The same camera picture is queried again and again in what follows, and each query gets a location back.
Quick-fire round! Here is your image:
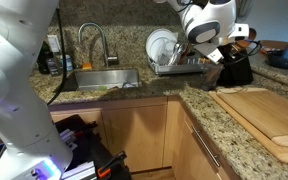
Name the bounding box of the small bamboo chopping board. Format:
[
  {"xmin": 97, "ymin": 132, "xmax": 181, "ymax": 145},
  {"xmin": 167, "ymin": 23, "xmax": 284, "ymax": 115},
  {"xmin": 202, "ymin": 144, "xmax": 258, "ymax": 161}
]
[{"xmin": 216, "ymin": 89, "xmax": 288, "ymax": 148}]

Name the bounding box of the black hanging cable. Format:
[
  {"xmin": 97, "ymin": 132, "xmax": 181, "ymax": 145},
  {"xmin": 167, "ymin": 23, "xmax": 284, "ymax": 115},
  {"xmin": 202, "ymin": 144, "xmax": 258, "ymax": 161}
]
[{"xmin": 46, "ymin": 8, "xmax": 68, "ymax": 106}]

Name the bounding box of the metal dish rack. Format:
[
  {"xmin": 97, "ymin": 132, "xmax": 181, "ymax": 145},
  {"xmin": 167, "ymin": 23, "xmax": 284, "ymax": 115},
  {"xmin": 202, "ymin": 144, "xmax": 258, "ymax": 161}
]
[{"xmin": 147, "ymin": 49, "xmax": 209, "ymax": 76}]

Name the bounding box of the small soap bottle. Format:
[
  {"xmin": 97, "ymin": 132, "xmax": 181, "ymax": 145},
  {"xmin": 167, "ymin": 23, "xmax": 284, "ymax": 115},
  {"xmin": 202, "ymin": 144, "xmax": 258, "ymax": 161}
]
[{"xmin": 48, "ymin": 56, "xmax": 62, "ymax": 77}]

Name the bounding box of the stainless steel sink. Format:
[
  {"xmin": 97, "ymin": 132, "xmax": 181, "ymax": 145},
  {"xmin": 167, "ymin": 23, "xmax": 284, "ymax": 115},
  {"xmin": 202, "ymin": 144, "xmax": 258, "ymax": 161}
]
[{"xmin": 73, "ymin": 68, "xmax": 142, "ymax": 92}]

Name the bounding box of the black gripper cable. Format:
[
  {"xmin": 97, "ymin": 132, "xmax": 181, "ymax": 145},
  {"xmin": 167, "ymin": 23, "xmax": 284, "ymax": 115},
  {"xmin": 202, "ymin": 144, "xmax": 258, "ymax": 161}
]
[{"xmin": 232, "ymin": 39, "xmax": 263, "ymax": 66}]

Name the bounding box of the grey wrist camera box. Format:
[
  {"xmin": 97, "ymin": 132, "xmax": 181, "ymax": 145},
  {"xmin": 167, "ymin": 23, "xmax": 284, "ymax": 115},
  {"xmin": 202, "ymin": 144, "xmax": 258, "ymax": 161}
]
[{"xmin": 193, "ymin": 42, "xmax": 226, "ymax": 65}]

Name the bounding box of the white plate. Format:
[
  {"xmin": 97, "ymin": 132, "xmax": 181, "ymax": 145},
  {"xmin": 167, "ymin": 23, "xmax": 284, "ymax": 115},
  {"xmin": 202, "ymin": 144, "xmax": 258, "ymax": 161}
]
[{"xmin": 145, "ymin": 28, "xmax": 179, "ymax": 64}]

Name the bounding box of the orange black clamp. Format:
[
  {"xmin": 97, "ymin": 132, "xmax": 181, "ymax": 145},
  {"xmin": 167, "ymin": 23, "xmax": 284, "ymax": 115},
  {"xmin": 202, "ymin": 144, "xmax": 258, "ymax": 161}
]
[{"xmin": 96, "ymin": 150, "xmax": 128, "ymax": 179}]

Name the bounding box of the dark blue bowl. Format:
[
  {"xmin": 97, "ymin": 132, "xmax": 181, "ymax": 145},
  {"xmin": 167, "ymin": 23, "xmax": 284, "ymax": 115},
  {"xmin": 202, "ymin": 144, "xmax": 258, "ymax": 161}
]
[{"xmin": 266, "ymin": 48, "xmax": 288, "ymax": 71}]

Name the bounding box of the large bamboo chopping board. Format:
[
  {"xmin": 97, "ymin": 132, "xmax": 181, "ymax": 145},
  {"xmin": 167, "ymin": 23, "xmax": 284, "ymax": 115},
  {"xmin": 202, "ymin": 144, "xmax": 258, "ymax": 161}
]
[{"xmin": 208, "ymin": 86, "xmax": 288, "ymax": 167}]

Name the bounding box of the steel bar drawer handle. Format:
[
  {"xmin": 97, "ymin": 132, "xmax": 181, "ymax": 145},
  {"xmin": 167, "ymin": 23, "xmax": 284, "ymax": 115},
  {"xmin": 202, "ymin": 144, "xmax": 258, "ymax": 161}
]
[{"xmin": 190, "ymin": 125, "xmax": 222, "ymax": 169}]

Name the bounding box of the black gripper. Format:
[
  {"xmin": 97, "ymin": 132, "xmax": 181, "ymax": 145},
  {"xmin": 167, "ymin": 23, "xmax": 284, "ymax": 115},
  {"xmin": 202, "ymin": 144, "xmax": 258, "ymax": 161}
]
[{"xmin": 217, "ymin": 44, "xmax": 254, "ymax": 87}]

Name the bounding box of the curved steel faucet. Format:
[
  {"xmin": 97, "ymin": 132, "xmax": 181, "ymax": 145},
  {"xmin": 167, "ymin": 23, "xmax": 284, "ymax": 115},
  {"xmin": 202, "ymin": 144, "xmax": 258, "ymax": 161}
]
[{"xmin": 77, "ymin": 21, "xmax": 120, "ymax": 68}]

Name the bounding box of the orange sponge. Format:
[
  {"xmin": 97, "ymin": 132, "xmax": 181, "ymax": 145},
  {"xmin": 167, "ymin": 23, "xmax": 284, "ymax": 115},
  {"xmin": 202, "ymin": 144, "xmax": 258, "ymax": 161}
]
[{"xmin": 81, "ymin": 62, "xmax": 94, "ymax": 71}]

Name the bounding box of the narrow wooden corner panel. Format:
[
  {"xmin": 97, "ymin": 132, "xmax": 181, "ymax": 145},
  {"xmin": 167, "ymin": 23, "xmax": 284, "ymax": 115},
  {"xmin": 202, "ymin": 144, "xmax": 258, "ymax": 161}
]
[{"xmin": 162, "ymin": 95, "xmax": 187, "ymax": 168}]

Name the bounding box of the dark glass bottle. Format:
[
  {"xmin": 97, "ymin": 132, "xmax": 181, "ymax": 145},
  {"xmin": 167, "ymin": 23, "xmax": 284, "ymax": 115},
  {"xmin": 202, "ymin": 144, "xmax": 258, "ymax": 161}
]
[{"xmin": 36, "ymin": 40, "xmax": 52, "ymax": 75}]

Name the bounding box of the wooden cabinet drawer front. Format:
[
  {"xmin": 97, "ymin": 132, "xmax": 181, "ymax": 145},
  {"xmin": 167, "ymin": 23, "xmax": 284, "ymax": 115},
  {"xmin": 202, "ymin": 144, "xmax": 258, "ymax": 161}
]
[{"xmin": 171, "ymin": 101, "xmax": 242, "ymax": 180}]

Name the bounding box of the white wall outlet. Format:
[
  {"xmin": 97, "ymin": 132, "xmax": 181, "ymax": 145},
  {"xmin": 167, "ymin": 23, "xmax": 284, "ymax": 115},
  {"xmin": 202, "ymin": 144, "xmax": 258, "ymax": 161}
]
[{"xmin": 47, "ymin": 34, "xmax": 62, "ymax": 54}]

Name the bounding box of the clear blue bottle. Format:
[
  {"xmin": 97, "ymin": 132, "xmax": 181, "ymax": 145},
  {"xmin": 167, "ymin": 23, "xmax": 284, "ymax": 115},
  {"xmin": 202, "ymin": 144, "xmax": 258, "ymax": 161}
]
[{"xmin": 62, "ymin": 53, "xmax": 74, "ymax": 72}]

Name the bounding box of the clear plastic cup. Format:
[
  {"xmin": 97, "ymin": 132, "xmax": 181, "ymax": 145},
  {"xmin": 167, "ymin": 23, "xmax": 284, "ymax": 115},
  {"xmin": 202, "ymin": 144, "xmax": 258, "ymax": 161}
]
[{"xmin": 201, "ymin": 63, "xmax": 224, "ymax": 92}]

